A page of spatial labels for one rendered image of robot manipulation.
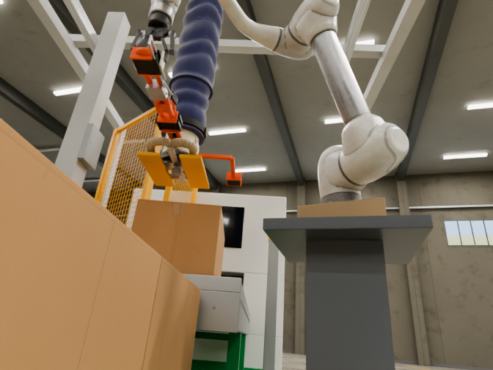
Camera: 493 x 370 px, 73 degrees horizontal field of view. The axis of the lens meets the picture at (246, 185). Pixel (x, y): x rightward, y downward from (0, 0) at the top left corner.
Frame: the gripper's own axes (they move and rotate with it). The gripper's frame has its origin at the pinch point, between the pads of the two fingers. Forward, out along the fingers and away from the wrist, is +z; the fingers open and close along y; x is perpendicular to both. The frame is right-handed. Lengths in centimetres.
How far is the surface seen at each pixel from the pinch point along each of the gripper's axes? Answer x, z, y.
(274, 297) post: -112, 62, -51
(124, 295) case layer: 28, 78, -19
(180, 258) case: -62, 54, -7
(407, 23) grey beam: -134, -188, -163
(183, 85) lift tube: -49, -33, 3
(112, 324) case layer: 30, 83, -19
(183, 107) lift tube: -48, -18, 1
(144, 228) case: -61, 42, 12
